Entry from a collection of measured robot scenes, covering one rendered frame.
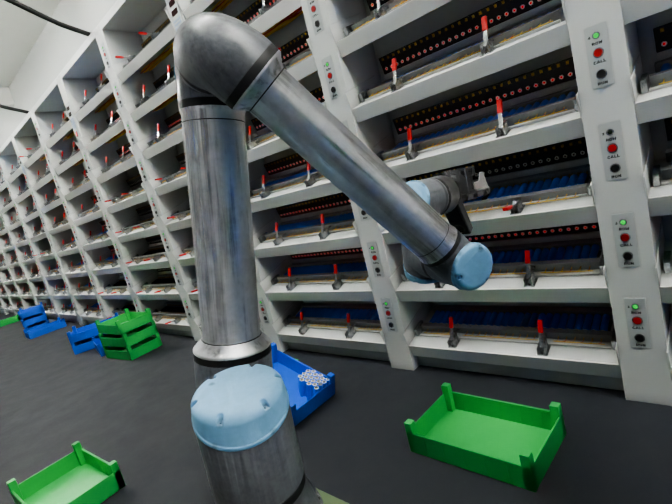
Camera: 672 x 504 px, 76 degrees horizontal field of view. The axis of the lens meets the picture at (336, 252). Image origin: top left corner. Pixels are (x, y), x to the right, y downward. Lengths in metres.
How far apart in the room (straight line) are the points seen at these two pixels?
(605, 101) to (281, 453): 0.93
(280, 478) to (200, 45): 0.65
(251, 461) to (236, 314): 0.26
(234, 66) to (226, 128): 0.15
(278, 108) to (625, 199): 0.77
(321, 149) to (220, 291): 0.31
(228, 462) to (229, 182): 0.45
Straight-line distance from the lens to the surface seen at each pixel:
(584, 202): 1.15
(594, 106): 1.11
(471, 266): 0.81
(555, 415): 1.14
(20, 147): 4.57
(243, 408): 0.68
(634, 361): 1.25
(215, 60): 0.68
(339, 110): 1.41
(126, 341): 2.71
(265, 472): 0.72
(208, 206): 0.78
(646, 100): 1.10
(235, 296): 0.80
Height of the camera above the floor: 0.69
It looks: 9 degrees down
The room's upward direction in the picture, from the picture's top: 15 degrees counter-clockwise
